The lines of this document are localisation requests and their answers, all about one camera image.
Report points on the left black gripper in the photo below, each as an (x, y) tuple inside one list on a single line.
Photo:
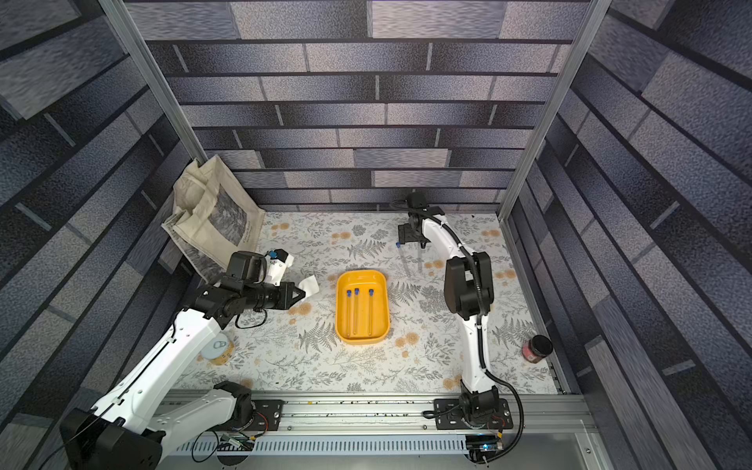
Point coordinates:
[(288, 299)]

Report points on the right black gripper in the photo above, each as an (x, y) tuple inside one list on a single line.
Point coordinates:
[(408, 236)]

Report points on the white wipe cloth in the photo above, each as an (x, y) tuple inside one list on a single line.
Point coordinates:
[(310, 286)]

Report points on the clear test tube blue cap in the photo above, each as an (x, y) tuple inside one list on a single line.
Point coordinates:
[(348, 314)]

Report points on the yellow plastic tray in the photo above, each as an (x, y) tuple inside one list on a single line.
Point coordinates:
[(365, 280)]

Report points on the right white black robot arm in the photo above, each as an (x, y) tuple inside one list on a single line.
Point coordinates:
[(469, 294)]

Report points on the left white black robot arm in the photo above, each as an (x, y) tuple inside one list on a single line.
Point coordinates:
[(123, 429)]

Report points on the small orange print can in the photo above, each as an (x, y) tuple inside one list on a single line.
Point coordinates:
[(217, 347)]

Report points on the beige canvas tote bag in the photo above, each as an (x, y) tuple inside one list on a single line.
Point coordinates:
[(213, 217)]

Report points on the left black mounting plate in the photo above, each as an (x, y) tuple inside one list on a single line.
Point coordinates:
[(266, 417)]

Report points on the black mounting plate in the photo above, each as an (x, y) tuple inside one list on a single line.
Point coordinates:
[(266, 417), (450, 415)]

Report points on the left green circuit board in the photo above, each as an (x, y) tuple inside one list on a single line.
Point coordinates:
[(235, 443)]

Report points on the green circuit board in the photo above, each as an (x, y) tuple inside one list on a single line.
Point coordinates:
[(483, 448), (235, 443)]

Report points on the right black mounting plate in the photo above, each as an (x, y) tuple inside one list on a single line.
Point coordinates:
[(450, 415)]

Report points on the right green circuit board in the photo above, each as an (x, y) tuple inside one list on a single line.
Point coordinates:
[(483, 448)]

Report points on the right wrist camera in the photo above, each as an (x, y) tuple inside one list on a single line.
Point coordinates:
[(417, 201)]

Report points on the white slotted cable duct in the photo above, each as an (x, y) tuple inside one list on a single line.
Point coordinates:
[(402, 445)]

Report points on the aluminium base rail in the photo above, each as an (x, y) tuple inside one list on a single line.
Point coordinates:
[(392, 413)]

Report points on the right aluminium frame post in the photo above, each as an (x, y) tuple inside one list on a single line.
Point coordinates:
[(593, 19)]

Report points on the aluminium frame post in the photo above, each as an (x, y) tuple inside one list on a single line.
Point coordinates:
[(125, 28), (593, 19)]

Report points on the left aluminium frame post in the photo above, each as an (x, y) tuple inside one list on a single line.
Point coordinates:
[(125, 28)]

